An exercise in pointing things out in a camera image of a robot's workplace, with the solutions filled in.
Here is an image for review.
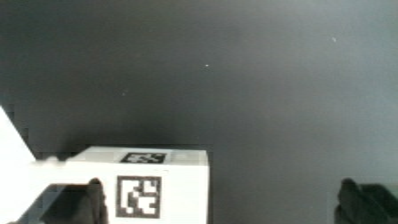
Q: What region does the white square tabletop part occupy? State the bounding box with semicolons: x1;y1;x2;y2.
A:
0;107;35;224

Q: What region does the white table leg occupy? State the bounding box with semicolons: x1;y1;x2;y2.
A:
22;146;210;224

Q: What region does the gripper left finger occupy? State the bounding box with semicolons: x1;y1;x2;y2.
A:
35;177;111;224

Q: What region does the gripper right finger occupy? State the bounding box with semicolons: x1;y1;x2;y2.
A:
335;178;398;224

